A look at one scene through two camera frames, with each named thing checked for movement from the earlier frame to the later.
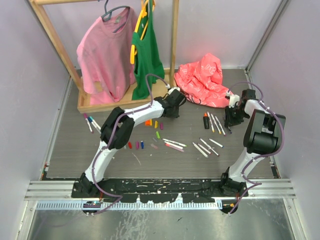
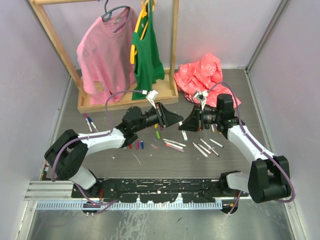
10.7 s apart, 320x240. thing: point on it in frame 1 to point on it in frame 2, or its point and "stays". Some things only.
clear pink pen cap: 154,146 stays
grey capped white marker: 173,145 stays
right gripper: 230,121 to 193,123
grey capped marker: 200,150 stays
